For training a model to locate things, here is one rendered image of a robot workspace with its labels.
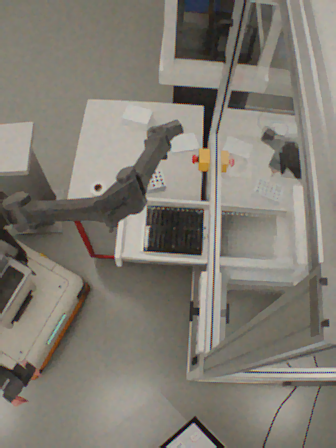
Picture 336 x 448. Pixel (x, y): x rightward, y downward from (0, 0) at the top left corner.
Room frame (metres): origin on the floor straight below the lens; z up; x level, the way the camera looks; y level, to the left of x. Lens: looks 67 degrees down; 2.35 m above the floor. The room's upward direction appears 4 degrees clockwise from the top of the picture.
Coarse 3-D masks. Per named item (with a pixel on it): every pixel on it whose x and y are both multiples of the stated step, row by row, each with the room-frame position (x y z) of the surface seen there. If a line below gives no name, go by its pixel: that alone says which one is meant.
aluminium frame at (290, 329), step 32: (288, 0) 0.52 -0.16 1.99; (288, 32) 0.48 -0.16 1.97; (224, 64) 1.02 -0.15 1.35; (288, 64) 0.42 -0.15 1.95; (320, 64) 0.39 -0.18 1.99; (224, 96) 0.98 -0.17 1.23; (320, 96) 0.34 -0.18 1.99; (320, 128) 0.29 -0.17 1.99; (320, 160) 0.24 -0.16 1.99; (320, 192) 0.20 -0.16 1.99; (320, 224) 0.16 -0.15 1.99; (320, 256) 0.13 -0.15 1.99; (320, 288) 0.10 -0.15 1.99; (256, 320) 0.11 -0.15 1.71; (288, 320) 0.08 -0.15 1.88; (320, 320) 0.07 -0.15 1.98; (224, 352) 0.09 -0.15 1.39; (256, 352) 0.06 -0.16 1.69; (288, 352) 0.05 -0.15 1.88; (320, 352) 0.04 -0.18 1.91
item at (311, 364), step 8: (328, 352) 0.06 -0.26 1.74; (296, 360) 0.06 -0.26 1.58; (304, 360) 0.06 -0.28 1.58; (312, 360) 0.06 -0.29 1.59; (320, 360) 0.06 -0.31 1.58; (328, 360) 0.06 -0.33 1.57; (264, 368) 0.06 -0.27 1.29; (272, 368) 0.06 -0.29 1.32; (280, 368) 0.06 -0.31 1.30; (288, 368) 0.06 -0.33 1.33; (296, 368) 0.06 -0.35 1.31; (304, 368) 0.06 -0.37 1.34; (312, 368) 0.06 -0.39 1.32; (320, 368) 0.06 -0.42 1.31; (328, 368) 0.06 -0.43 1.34
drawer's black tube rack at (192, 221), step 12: (156, 216) 0.64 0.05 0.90; (168, 216) 0.65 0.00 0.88; (180, 216) 0.65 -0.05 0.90; (192, 216) 0.65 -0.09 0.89; (156, 228) 0.60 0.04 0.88; (168, 228) 0.59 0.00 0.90; (180, 228) 0.60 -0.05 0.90; (192, 228) 0.60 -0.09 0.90; (156, 240) 0.55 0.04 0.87; (168, 240) 0.54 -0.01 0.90; (180, 240) 0.55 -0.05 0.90; (192, 240) 0.55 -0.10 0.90; (156, 252) 0.51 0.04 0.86; (168, 252) 0.51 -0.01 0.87; (180, 252) 0.51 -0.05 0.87; (192, 252) 0.51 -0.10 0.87
